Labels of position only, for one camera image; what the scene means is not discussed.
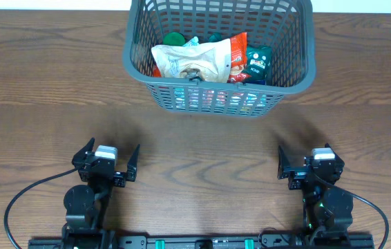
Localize red spaghetti packet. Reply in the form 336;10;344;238
152;32;249;84

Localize light teal snack packet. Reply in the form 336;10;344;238
183;36;200;47

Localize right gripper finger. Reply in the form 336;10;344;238
325;143;345;183
278;146;291;179

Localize green lid jar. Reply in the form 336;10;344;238
162;32;186;46

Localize grey plastic basket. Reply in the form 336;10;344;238
122;0;316;117

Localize green coffee mix bag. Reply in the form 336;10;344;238
207;32;273;85

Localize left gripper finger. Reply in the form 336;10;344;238
71;138;95;168
126;145;140;182

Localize beige paper bag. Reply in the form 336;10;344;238
151;37;233;84

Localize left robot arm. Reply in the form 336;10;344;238
60;138;140;249

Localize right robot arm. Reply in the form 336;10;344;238
278;144;353;246

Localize Kleenex tissue multipack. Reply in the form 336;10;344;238
172;87;271;111

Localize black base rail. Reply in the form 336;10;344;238
28;230;374;249

